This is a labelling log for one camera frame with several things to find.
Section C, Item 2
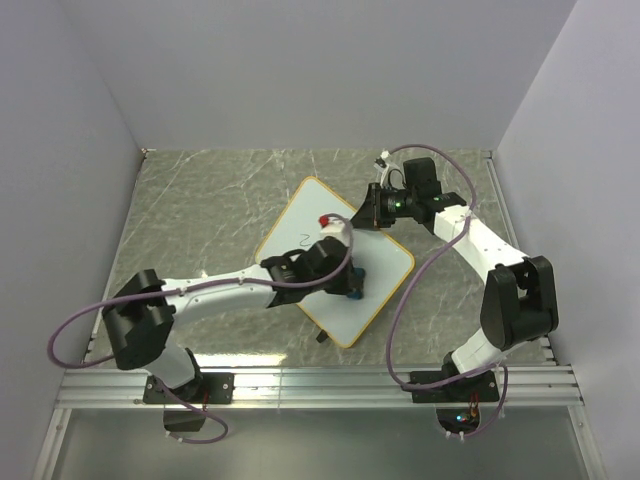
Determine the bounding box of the aluminium rail frame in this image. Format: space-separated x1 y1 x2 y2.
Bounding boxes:
38 149 605 479

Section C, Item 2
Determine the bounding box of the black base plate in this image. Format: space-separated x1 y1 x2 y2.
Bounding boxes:
409 371 500 404
142 372 234 405

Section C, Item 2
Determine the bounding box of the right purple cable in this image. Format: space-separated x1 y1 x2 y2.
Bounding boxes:
374 144 510 440

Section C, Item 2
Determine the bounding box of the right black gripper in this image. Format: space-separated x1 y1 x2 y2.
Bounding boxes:
350 184 416 230

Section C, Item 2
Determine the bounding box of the black board stand foot right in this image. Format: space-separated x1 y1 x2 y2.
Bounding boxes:
316 330 329 344

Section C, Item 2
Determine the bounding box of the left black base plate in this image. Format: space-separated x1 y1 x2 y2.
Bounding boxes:
142 372 234 405

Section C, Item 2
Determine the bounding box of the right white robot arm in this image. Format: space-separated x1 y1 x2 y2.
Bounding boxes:
351 152 559 400

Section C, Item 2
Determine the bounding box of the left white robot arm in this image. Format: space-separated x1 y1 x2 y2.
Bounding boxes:
102 222 366 402

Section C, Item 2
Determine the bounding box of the white board with yellow frame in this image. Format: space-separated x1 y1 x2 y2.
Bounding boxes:
255 177 415 348

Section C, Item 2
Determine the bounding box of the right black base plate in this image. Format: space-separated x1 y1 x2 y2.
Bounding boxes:
409 371 500 404

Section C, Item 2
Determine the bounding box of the blue whiteboard eraser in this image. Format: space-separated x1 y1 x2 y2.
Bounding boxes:
347 268 366 300

